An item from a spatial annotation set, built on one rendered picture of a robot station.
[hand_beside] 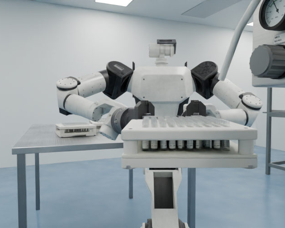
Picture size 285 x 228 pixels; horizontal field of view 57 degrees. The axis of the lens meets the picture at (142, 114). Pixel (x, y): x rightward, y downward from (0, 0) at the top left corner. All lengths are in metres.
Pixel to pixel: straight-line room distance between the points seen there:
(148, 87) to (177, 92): 0.13
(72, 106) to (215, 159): 0.62
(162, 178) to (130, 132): 0.74
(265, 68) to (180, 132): 0.24
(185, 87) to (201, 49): 5.23
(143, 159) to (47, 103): 4.64
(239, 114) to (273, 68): 0.76
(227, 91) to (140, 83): 0.37
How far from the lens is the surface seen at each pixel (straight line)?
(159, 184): 1.19
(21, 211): 1.61
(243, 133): 0.50
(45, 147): 1.49
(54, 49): 5.18
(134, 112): 0.75
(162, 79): 1.15
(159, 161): 0.49
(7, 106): 5.08
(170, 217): 1.12
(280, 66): 0.28
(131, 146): 0.48
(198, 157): 0.49
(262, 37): 0.32
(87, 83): 1.12
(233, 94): 1.15
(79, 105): 0.97
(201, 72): 1.23
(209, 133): 0.49
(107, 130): 0.88
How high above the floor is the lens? 1.13
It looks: 3 degrees down
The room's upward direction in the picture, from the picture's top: straight up
